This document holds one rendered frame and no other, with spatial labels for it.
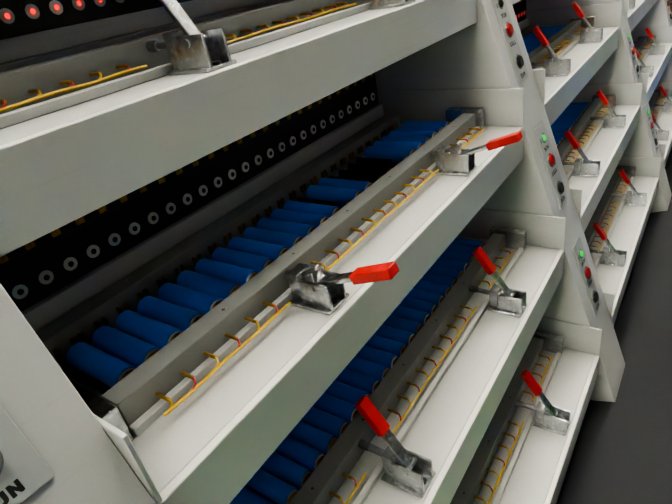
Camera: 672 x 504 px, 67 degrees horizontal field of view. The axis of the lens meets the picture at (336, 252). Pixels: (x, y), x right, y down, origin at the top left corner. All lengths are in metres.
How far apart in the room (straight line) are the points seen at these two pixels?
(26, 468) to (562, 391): 0.69
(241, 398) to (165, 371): 0.05
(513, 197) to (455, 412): 0.35
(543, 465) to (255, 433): 0.47
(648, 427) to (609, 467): 0.09
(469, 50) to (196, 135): 0.47
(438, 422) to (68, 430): 0.35
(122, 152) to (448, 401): 0.39
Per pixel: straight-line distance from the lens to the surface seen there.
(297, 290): 0.39
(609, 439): 0.89
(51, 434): 0.27
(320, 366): 0.37
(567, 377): 0.84
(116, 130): 0.30
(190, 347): 0.35
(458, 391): 0.56
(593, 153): 1.13
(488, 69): 0.73
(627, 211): 1.30
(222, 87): 0.35
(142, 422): 0.34
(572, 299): 0.83
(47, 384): 0.27
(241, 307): 0.38
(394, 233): 0.47
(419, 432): 0.52
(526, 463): 0.73
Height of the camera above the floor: 0.61
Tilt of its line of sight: 16 degrees down
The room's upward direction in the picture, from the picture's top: 26 degrees counter-clockwise
